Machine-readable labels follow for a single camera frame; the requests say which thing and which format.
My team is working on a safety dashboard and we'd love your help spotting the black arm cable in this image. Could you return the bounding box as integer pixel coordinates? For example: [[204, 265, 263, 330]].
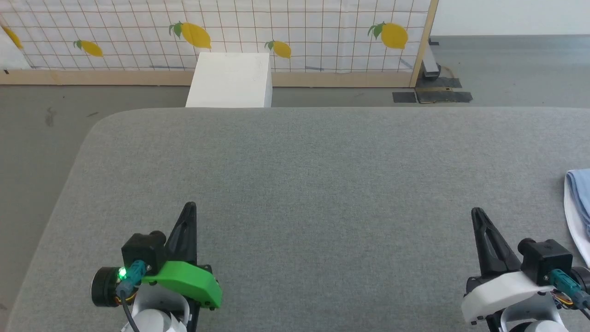
[[115, 260, 148, 332], [549, 270, 590, 320]]

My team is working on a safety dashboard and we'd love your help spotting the white box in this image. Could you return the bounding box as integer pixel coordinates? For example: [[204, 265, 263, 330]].
[[185, 52, 273, 108]]

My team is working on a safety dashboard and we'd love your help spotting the light blue and white shirt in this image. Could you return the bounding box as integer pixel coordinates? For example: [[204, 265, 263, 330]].
[[564, 169, 590, 268]]

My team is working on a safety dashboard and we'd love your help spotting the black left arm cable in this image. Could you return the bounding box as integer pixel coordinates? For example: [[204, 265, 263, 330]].
[[115, 260, 148, 332]]

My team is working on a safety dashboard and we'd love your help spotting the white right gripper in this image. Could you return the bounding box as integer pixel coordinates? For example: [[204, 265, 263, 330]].
[[461, 207, 554, 323]]

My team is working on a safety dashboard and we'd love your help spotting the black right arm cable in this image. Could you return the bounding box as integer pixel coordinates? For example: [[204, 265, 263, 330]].
[[549, 270, 590, 320]]

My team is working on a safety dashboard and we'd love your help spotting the lemon print grid panel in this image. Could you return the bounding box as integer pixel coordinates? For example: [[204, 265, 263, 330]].
[[0, 0, 440, 88]]

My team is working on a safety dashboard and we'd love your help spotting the large black floor mat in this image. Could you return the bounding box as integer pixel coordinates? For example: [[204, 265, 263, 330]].
[[415, 77, 473, 104]]

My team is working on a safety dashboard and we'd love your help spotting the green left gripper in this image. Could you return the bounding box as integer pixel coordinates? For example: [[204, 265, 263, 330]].
[[141, 202, 223, 309]]

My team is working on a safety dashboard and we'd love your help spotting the grey metal post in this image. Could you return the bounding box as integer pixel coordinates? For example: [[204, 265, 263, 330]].
[[423, 39, 442, 78]]

